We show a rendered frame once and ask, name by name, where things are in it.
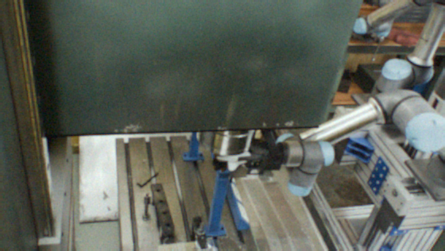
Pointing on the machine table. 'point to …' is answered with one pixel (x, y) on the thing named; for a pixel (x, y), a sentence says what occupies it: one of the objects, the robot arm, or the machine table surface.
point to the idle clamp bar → (162, 211)
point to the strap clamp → (198, 232)
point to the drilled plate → (192, 246)
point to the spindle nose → (227, 141)
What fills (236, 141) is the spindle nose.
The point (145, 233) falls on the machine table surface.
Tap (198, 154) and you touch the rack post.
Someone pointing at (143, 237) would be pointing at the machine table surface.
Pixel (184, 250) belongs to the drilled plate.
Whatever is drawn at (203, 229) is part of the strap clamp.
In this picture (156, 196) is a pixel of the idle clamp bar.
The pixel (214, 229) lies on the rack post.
